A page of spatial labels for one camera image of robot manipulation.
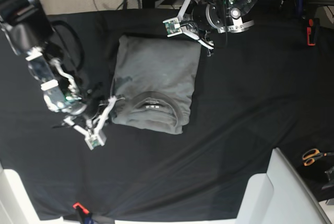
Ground white table frame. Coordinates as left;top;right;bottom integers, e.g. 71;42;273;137
1;168;41;224
235;148;331;224

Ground white table frame left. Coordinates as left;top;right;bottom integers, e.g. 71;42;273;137
1;168;41;224

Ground black device right edge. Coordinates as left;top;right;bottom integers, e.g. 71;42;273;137
322;167;334;190

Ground white table frame right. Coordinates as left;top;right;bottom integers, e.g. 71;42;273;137
235;148;331;224

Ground red blue clamp front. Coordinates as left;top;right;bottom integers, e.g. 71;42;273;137
72;202;115;224

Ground blue clamp handle back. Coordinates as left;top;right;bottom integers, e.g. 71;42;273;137
294;0;305;19

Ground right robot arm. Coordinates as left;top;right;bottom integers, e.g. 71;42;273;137
1;0;122;150

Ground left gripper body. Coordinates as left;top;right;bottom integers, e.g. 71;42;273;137
184;0;259;40

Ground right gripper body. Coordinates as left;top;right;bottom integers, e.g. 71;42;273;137
26;48;102;127

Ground red black clamp right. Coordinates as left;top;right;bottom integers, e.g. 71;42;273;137
306;18;320;46

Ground orange handled scissors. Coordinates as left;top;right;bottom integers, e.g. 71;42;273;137
302;148;333;167

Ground grey T-shirt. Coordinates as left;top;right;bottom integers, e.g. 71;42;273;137
111;36;201;135

